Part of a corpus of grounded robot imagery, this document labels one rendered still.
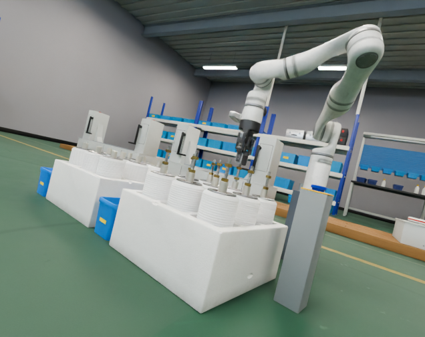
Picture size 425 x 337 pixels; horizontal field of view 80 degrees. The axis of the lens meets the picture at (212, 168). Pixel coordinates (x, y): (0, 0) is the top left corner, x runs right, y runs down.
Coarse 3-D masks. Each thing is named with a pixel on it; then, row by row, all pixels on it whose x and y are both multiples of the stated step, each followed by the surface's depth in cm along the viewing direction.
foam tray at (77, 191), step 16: (64, 160) 112; (64, 176) 103; (80, 176) 95; (96, 176) 90; (48, 192) 110; (64, 192) 101; (80, 192) 94; (96, 192) 88; (112, 192) 92; (64, 208) 99; (80, 208) 92; (96, 208) 88
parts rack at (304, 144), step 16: (208, 128) 630; (224, 128) 608; (272, 128) 606; (256, 144) 562; (288, 144) 584; (304, 144) 555; (320, 144) 495; (352, 144) 516; (336, 176) 474; (288, 192) 514; (336, 208) 470
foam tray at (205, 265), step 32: (128, 192) 75; (128, 224) 73; (160, 224) 65; (192, 224) 58; (256, 224) 75; (128, 256) 71; (160, 256) 63; (192, 256) 57; (224, 256) 56; (256, 256) 69; (192, 288) 55; (224, 288) 59
